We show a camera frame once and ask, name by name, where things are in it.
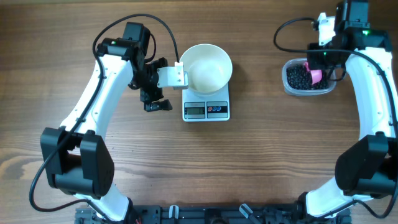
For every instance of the clear container of black beans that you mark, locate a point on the clear container of black beans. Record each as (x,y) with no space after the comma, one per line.
(298,80)

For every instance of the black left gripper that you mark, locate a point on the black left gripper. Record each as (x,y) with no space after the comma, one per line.
(157,94)

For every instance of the white digital kitchen scale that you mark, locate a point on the white digital kitchen scale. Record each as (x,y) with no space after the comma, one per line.
(200,107)

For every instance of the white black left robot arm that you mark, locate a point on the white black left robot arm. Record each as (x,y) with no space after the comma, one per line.
(76,159)

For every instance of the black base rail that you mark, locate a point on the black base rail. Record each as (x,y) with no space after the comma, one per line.
(277,213)

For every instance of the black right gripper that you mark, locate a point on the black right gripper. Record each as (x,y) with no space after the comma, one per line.
(314,63)

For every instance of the white bowl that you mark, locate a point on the white bowl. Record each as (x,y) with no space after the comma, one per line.
(209,68)

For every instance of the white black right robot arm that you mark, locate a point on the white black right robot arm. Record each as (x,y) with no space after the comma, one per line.
(368,169)

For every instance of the pink scoop blue handle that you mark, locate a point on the pink scoop blue handle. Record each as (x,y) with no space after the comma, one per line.
(315,76)

